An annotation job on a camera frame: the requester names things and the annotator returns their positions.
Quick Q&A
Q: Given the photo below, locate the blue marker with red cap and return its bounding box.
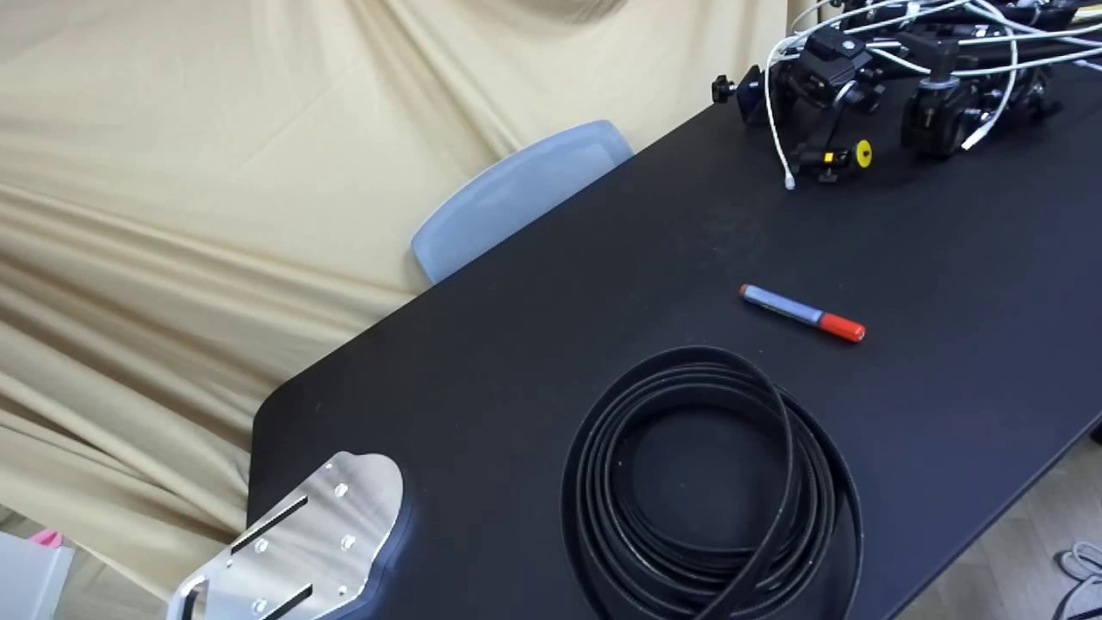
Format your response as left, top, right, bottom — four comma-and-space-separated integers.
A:
736, 280, 870, 349

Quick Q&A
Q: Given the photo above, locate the blue-grey plastic chair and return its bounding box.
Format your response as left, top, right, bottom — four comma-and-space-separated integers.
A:
409, 118, 636, 288

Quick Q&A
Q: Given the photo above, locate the silver metal mounting plate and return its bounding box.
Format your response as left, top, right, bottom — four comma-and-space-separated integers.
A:
167, 449, 408, 620

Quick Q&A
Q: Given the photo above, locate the beige cloth backdrop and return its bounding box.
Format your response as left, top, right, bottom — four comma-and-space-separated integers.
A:
0, 0, 808, 604

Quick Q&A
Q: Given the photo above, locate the white box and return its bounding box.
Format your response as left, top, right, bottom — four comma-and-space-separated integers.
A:
0, 531, 77, 620

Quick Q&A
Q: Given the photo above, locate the white cable bundle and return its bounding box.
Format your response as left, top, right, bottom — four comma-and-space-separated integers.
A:
760, 0, 1102, 192

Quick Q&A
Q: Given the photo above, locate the dark cable on floor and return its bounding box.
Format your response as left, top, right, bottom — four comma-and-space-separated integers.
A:
1052, 542, 1102, 620

